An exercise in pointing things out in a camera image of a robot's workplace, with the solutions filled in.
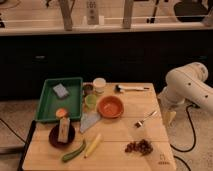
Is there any dark round plate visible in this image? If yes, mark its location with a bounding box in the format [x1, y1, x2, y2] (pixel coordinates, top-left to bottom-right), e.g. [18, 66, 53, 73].
[49, 125, 75, 148]

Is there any metal fork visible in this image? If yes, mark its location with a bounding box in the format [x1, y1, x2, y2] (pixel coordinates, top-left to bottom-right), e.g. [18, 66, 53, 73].
[134, 111, 157, 128]

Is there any small dark bowl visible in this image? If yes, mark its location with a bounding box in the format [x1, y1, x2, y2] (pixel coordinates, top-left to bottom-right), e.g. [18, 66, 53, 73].
[83, 84, 93, 95]

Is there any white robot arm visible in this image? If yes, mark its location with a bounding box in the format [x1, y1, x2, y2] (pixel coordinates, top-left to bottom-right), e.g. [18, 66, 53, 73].
[158, 62, 213, 126]

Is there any dark purple grape bunch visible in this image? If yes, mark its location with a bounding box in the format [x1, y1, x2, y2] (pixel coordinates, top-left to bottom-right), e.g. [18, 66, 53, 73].
[125, 139, 153, 156]

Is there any orange fruit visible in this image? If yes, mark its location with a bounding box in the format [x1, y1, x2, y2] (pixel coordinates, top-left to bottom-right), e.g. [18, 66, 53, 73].
[55, 108, 68, 119]

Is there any white cup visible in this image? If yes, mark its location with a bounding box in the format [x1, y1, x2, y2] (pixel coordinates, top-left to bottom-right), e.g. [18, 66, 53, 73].
[93, 78, 106, 93]

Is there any grey blue cloth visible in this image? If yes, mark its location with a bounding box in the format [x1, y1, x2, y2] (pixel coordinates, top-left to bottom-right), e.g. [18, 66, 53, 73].
[79, 113, 101, 133]

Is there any green cucumber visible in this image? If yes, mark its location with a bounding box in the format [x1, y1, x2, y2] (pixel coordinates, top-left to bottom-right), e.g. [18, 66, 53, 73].
[62, 139, 86, 162]

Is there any yellow banana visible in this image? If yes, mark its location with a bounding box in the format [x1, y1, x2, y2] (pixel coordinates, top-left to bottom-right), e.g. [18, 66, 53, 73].
[84, 134, 102, 158]

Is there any green plastic tray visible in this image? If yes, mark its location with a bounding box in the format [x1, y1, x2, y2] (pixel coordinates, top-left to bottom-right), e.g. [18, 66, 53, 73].
[35, 77, 83, 123]

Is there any beige box on plate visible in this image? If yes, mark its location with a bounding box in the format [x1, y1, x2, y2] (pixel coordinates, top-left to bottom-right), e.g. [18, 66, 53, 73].
[58, 117, 70, 143]

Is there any blue grey sponge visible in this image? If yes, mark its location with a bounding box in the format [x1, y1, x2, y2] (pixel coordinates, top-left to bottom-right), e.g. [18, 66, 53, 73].
[53, 84, 69, 98]

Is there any red orange bowl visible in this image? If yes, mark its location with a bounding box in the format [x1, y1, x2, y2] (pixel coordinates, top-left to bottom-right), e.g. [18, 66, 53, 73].
[97, 96, 124, 118]

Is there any black cable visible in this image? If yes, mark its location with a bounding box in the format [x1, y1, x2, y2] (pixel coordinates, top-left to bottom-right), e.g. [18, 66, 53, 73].
[170, 104, 201, 154]

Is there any light green cup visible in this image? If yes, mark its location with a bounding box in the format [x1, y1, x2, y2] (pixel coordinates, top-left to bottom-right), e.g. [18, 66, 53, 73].
[85, 94, 97, 109]

